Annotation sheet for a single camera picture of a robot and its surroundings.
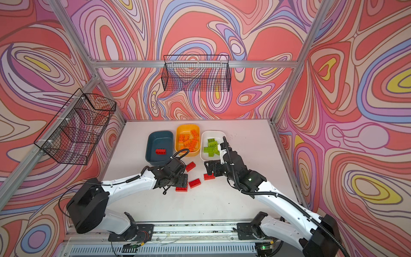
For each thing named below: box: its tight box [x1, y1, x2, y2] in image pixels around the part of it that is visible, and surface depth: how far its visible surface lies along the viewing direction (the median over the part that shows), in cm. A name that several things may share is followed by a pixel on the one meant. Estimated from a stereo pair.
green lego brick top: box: [208, 140, 218, 149], surface depth 106 cm
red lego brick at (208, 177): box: [203, 172, 216, 181], surface depth 92 cm
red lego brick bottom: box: [175, 186, 188, 193], surface depth 88 cm
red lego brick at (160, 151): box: [155, 148, 167, 155], surface depth 101 cm
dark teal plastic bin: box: [145, 130, 174, 166], surface depth 106 cm
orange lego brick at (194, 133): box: [191, 129, 199, 139], surface depth 113 cm
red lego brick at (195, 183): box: [188, 178, 202, 189], surface depth 90 cm
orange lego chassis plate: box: [188, 138, 199, 153], surface depth 107 cm
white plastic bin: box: [200, 130, 227, 161], surface depth 106 cm
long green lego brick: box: [203, 146, 217, 154], surface depth 103 cm
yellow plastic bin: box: [174, 124, 201, 157], surface depth 109 cm
